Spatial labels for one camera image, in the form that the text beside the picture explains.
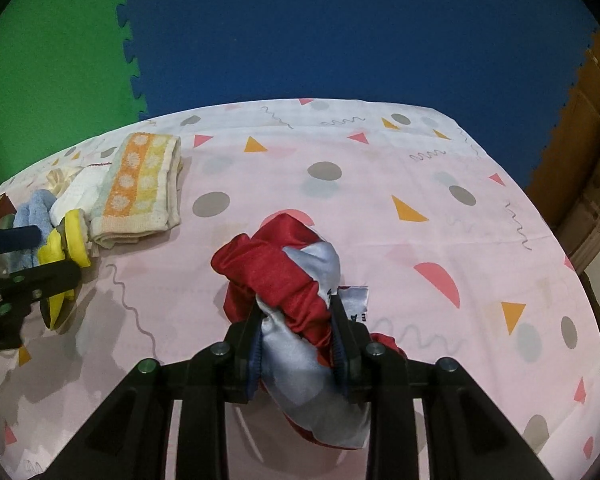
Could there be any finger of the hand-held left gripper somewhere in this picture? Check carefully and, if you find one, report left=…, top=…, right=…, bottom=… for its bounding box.
left=0, top=258, right=82, bottom=311
left=0, top=225, right=42, bottom=253

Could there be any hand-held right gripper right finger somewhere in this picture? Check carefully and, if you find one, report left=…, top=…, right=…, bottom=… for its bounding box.
left=329, top=294, right=555, bottom=480

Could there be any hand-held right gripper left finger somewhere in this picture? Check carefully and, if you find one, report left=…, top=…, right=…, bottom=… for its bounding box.
left=45, top=305, right=266, bottom=480

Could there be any light blue towel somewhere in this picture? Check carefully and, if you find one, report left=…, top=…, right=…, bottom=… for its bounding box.
left=7, top=189, right=61, bottom=273

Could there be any cream satin scrunchie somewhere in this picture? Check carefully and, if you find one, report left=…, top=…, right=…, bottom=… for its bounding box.
left=42, top=165, right=86, bottom=196

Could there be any white cloth with red band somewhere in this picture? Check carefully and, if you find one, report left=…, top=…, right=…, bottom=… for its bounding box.
left=50, top=162, right=113, bottom=226

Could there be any red and grey satin bonnet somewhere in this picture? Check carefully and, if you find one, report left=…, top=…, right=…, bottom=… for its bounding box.
left=211, top=208, right=408, bottom=448

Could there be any orange yellow striped towel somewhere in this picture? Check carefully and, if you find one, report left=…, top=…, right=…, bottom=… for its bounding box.
left=89, top=132, right=183, bottom=250

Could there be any pink patterned tablecloth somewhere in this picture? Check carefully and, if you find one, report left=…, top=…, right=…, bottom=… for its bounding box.
left=0, top=99, right=600, bottom=480

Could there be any green foam mat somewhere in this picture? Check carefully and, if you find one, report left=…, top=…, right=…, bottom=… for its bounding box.
left=0, top=0, right=151, bottom=201

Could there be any brown foam mat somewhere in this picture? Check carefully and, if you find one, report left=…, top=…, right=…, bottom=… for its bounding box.
left=525, top=30, right=600, bottom=241

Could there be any blue foam mat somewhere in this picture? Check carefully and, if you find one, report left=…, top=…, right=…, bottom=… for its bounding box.
left=112, top=0, right=598, bottom=191

